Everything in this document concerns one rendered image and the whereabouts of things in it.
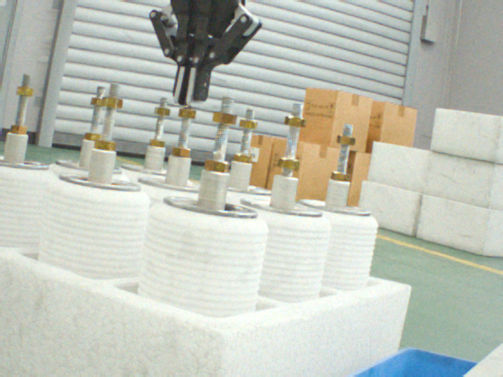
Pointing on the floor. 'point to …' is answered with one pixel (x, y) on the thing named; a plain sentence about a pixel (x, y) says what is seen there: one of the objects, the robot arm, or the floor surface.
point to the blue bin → (417, 365)
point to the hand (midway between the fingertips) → (191, 86)
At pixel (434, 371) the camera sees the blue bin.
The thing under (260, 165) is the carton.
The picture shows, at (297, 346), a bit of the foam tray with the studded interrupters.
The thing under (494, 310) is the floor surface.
